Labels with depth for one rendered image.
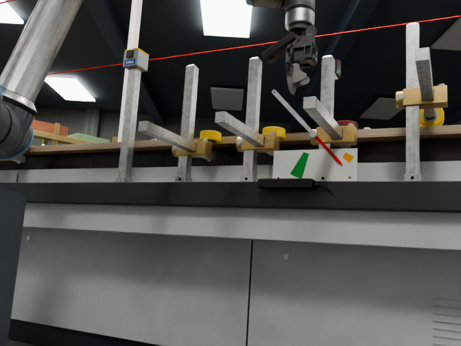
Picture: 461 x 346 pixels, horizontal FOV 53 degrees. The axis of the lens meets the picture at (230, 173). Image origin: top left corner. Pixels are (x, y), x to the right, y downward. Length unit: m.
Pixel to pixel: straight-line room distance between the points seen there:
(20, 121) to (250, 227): 0.75
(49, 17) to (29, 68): 0.16
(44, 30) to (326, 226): 1.01
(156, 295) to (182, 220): 0.41
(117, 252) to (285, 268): 0.74
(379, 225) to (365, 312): 0.34
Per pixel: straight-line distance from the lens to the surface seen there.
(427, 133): 1.56
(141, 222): 1.70
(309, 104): 1.13
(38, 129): 7.24
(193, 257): 1.80
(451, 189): 1.34
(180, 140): 1.50
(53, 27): 1.50
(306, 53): 1.46
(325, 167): 1.41
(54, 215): 1.98
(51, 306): 2.26
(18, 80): 1.46
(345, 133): 1.42
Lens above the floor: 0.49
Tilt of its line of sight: 9 degrees up
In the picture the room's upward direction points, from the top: 4 degrees clockwise
